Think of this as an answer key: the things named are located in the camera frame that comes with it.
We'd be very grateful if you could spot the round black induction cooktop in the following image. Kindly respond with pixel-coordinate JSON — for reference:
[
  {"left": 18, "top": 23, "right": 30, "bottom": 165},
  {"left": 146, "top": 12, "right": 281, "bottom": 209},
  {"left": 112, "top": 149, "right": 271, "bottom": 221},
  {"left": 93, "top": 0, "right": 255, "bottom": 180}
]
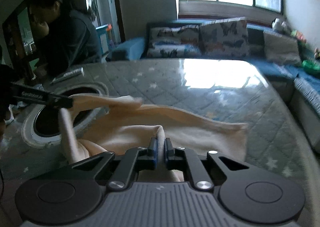
[{"left": 21, "top": 82, "right": 108, "bottom": 148}]

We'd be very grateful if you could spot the blue corner sofa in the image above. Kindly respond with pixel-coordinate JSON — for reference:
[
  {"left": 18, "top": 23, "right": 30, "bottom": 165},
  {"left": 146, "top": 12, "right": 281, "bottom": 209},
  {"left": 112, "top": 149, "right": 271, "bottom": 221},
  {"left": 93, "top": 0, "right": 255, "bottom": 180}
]
[{"left": 106, "top": 19, "right": 319, "bottom": 150}]

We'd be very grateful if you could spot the right butterfly print cushion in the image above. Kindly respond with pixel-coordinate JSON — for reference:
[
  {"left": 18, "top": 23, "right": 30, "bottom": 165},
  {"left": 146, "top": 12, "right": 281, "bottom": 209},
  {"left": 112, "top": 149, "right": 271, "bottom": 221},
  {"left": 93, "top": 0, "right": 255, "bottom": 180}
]
[{"left": 199, "top": 17, "right": 249, "bottom": 59}]

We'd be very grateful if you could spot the white plush toy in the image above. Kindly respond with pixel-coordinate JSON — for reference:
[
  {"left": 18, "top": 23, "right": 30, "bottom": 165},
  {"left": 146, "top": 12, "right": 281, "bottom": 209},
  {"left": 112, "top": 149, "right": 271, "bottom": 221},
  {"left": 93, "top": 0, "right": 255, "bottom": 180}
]
[{"left": 272, "top": 18, "right": 287, "bottom": 34}]

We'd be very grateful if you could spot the cream knit garment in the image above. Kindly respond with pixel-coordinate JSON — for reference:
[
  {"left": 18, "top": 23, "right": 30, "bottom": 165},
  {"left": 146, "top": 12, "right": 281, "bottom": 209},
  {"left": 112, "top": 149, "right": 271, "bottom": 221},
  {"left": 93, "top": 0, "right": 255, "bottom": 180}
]
[{"left": 60, "top": 94, "right": 248, "bottom": 182}]

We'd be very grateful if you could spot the plain grey cushion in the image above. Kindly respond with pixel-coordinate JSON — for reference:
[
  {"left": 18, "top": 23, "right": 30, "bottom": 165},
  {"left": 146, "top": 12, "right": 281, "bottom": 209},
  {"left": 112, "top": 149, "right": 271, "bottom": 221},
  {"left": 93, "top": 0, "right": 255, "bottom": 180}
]
[{"left": 263, "top": 30, "right": 302, "bottom": 66}]

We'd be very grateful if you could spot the person in dark hoodie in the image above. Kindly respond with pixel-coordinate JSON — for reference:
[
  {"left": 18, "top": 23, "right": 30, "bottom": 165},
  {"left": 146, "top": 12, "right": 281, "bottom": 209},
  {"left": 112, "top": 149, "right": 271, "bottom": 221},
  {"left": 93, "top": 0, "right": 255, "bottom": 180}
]
[{"left": 30, "top": 0, "right": 102, "bottom": 78}]

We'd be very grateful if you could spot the left butterfly print cushion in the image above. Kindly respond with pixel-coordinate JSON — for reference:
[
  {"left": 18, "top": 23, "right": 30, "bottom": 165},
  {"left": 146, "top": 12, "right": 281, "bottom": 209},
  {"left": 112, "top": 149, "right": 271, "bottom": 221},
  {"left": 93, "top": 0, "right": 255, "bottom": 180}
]
[{"left": 146, "top": 25, "right": 202, "bottom": 58}]

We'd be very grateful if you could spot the butterfly print cushion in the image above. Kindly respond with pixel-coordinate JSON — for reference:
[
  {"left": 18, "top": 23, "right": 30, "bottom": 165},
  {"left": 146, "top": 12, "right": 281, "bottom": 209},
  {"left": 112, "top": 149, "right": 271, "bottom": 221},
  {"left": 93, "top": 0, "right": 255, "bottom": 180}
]
[
  {"left": 146, "top": 25, "right": 202, "bottom": 58},
  {"left": 199, "top": 17, "right": 249, "bottom": 59}
]

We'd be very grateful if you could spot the colourful plush toys pile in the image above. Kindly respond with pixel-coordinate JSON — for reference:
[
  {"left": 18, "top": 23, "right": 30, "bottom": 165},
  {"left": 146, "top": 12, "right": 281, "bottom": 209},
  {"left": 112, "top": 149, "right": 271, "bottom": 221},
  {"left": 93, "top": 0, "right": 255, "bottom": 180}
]
[{"left": 291, "top": 30, "right": 306, "bottom": 44}]

